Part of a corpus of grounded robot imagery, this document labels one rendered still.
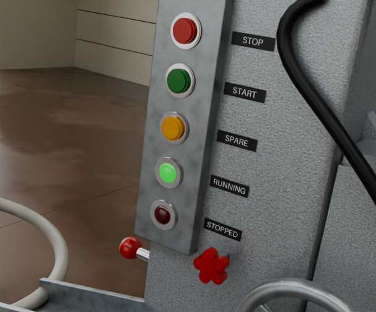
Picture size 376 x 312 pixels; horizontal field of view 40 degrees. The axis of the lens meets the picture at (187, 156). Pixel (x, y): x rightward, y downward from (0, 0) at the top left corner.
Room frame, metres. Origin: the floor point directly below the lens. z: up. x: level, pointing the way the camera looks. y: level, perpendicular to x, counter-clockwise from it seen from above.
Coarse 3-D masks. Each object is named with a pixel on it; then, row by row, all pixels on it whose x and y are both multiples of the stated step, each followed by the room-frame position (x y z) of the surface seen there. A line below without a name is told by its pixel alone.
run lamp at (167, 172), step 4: (164, 164) 0.54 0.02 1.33; (168, 164) 0.54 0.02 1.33; (160, 168) 0.54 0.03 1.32; (164, 168) 0.54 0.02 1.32; (168, 168) 0.53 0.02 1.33; (172, 168) 0.53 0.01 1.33; (160, 172) 0.54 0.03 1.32; (164, 172) 0.53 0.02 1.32; (168, 172) 0.53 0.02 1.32; (172, 172) 0.53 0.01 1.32; (160, 176) 0.54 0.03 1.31; (164, 176) 0.53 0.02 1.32; (168, 176) 0.53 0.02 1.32; (172, 176) 0.53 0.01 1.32; (164, 180) 0.54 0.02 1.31; (168, 180) 0.53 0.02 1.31; (172, 180) 0.53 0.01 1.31
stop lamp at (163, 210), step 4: (156, 208) 0.54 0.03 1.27; (160, 208) 0.54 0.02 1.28; (164, 208) 0.53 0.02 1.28; (156, 212) 0.54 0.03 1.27; (160, 212) 0.53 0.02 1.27; (164, 212) 0.53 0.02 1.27; (168, 212) 0.53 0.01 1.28; (156, 216) 0.54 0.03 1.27; (160, 216) 0.53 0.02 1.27; (164, 216) 0.53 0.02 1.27; (168, 216) 0.53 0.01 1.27; (160, 220) 0.53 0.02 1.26; (164, 220) 0.53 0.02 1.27; (168, 220) 0.53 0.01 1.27; (164, 224) 0.53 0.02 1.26
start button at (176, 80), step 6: (174, 72) 0.53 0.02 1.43; (180, 72) 0.53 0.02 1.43; (168, 78) 0.54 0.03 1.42; (174, 78) 0.53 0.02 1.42; (180, 78) 0.53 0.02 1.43; (186, 78) 0.53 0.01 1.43; (168, 84) 0.54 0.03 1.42; (174, 84) 0.53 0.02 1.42; (180, 84) 0.53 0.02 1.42; (186, 84) 0.53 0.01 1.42; (174, 90) 0.53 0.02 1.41; (180, 90) 0.53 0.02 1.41
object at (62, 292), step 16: (48, 288) 0.86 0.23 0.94; (64, 288) 0.84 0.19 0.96; (80, 288) 0.83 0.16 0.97; (96, 288) 0.82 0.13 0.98; (0, 304) 0.78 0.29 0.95; (48, 304) 0.85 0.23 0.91; (64, 304) 0.84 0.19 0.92; (80, 304) 0.82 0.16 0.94; (96, 304) 0.80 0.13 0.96; (112, 304) 0.79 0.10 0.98; (128, 304) 0.77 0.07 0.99; (144, 304) 0.75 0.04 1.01
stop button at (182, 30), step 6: (180, 18) 0.54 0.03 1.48; (186, 18) 0.53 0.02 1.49; (174, 24) 0.54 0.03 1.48; (180, 24) 0.53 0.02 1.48; (186, 24) 0.53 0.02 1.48; (192, 24) 0.53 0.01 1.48; (174, 30) 0.54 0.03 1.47; (180, 30) 0.53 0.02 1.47; (186, 30) 0.53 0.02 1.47; (192, 30) 0.53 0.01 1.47; (174, 36) 0.54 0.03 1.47; (180, 36) 0.53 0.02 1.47; (186, 36) 0.53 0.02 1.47; (192, 36) 0.53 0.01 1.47; (180, 42) 0.54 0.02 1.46; (186, 42) 0.53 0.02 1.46
